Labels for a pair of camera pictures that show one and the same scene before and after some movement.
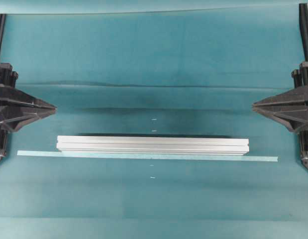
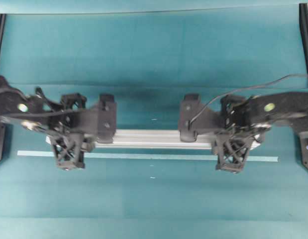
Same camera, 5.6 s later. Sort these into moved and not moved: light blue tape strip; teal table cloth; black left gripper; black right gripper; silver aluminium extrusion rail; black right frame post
Moved: silver aluminium extrusion rail; black left gripper; black right gripper
Not moved: black right frame post; teal table cloth; light blue tape strip
